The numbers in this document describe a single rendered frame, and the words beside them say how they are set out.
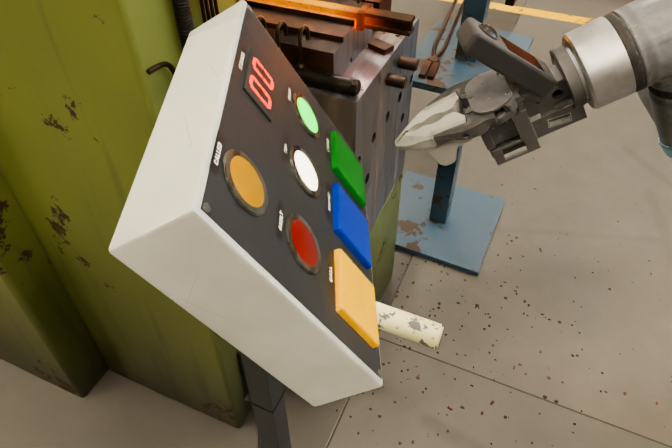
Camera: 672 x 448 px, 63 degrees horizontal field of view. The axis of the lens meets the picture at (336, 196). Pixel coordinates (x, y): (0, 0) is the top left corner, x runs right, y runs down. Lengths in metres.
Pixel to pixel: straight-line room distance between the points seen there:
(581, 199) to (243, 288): 1.99
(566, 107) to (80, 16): 0.61
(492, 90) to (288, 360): 0.37
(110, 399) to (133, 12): 1.22
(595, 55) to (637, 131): 2.19
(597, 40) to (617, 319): 1.42
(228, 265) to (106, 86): 0.49
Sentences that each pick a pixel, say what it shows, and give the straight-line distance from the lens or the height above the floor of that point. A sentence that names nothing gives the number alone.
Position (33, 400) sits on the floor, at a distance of 1.83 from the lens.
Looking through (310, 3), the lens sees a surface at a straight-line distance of 1.12.
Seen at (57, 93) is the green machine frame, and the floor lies 1.00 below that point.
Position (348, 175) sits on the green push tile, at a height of 1.02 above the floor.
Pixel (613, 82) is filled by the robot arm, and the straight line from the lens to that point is 0.64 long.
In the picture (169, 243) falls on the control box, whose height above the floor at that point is 1.17.
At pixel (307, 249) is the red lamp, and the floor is 1.09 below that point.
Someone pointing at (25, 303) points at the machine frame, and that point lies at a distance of 1.43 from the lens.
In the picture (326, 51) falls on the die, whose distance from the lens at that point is 1.01.
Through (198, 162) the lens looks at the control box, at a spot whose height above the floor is 1.20.
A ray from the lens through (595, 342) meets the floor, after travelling 1.88.
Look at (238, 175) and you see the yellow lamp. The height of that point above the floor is 1.18.
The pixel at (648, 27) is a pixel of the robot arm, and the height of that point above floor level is 1.21.
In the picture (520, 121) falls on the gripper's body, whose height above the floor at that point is 1.10.
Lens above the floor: 1.45
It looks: 43 degrees down
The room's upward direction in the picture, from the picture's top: straight up
